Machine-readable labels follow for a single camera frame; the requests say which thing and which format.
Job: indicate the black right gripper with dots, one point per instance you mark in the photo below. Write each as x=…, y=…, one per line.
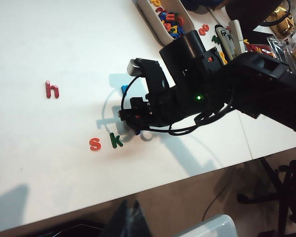
x=157, y=108

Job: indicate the yellow letter magnet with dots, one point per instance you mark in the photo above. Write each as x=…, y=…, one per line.
x=222, y=58

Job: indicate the green letter k magnet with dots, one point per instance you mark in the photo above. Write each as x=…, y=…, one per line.
x=115, y=140

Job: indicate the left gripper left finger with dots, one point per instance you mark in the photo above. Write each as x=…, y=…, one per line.
x=119, y=222

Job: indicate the red letter h magnet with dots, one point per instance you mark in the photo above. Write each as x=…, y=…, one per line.
x=51, y=90

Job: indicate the red snack package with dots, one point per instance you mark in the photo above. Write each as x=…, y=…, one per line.
x=257, y=48

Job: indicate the black office chair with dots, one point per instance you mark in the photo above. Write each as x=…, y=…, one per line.
x=286, y=197

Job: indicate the white oval pulp tray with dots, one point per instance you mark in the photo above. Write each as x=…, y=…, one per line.
x=152, y=22

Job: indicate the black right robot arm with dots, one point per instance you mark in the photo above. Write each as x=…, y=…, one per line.
x=261, y=81

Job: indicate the clear plastic snack pack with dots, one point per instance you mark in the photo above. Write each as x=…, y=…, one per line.
x=286, y=49

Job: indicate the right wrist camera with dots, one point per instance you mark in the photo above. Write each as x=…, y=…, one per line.
x=150, y=71

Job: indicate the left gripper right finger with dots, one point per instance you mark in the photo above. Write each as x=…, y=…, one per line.
x=139, y=222

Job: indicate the gold foil snack bag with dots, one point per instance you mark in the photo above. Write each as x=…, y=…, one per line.
x=281, y=19

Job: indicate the light blue letter r magnet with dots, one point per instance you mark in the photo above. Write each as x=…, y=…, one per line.
x=124, y=89

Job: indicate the clear plastic bin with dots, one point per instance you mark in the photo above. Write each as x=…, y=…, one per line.
x=212, y=227

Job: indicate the red letter u magnet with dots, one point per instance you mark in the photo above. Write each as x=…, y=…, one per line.
x=171, y=16

